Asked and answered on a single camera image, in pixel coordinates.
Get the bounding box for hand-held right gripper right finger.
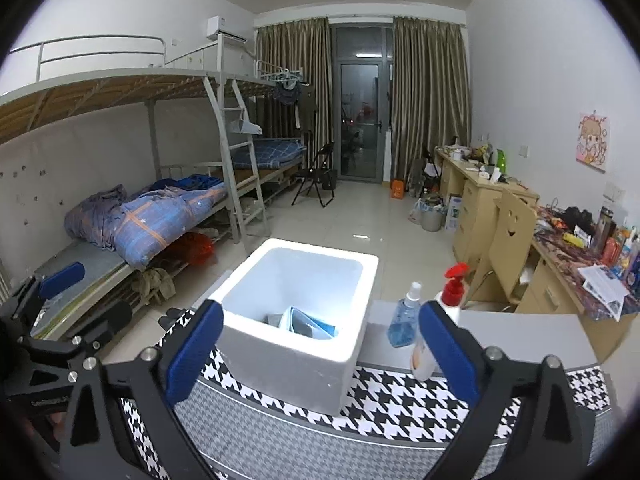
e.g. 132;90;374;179
419;301;598;480

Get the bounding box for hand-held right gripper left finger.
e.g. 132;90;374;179
60;299;226;480

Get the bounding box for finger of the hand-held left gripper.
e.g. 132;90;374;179
0;261;86;333
15;305;196;363

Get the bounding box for white foam box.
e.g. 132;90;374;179
214;238;379;417

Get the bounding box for white red pump bottle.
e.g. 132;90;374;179
411;263;470;382

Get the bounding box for grey mattress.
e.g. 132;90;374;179
32;242;132;311

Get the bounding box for blue clear spray bottle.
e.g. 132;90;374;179
389;281;423;348

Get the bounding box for olive crumpled cloth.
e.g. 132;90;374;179
132;267;176;303

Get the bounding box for houndstooth tablecloth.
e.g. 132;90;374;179
107;300;621;480

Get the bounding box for red plastic bag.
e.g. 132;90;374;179
175;232;216;266

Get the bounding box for blue packet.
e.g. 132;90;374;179
282;306;341;341

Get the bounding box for light wooden desk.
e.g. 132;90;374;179
525;205;640;361
434;147;540;261

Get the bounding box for blue star quilt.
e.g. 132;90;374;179
117;182;228;267

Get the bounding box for wooden smiley chair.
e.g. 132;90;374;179
467;187;540;311

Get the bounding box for grey bucket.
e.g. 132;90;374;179
419;197;447;232

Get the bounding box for blue white carton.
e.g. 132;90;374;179
445;194;463;232

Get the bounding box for printed leaflet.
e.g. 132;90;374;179
577;265;632;321

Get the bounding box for black bag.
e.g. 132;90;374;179
560;206;596;233

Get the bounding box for grey metal bunk bed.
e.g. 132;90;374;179
0;35;268;346
220;40;311;211

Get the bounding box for dark thermos bottle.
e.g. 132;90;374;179
595;206;615;251

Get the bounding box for row of toiletry bottles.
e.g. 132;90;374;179
602;225;640;286

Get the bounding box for grey bed ladder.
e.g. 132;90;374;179
202;75;268;241

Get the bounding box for blue plaid bedding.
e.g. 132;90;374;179
231;139;307;170

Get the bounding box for black folding chair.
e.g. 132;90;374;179
291;141;337;208

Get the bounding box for glass balcony door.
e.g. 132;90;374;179
331;25;395;183

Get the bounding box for brown curtain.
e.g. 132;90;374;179
391;16;471;183
255;16;333;186

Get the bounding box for dark hanging clothes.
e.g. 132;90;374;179
272;82;303;106

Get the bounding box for white air conditioner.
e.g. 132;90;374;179
206;16;249;43

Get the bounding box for pink wall poster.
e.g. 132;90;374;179
576;111;612;167

